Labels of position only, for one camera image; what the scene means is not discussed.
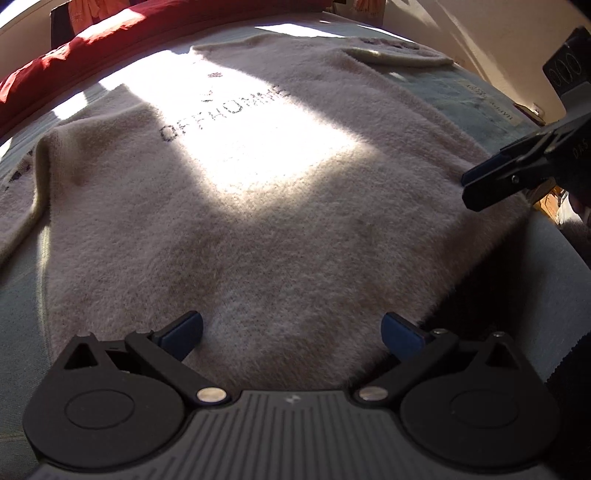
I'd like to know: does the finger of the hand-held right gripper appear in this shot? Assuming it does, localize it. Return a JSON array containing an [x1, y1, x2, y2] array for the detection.
[[462, 127, 561, 185], [463, 157, 561, 212]]

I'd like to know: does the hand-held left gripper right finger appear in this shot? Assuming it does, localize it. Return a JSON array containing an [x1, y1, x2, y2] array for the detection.
[[355, 311, 527, 408]]

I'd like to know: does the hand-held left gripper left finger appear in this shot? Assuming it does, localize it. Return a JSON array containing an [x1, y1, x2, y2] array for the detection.
[[62, 311, 229, 408]]

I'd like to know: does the cream fluffy sweater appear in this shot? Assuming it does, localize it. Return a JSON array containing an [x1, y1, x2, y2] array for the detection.
[[0, 32, 532, 393]]

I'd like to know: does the bed with green plaid sheet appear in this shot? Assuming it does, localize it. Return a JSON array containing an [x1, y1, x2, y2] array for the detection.
[[0, 11, 591, 462]]

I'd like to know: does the red duvet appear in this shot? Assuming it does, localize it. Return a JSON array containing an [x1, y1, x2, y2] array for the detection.
[[0, 0, 333, 132]]

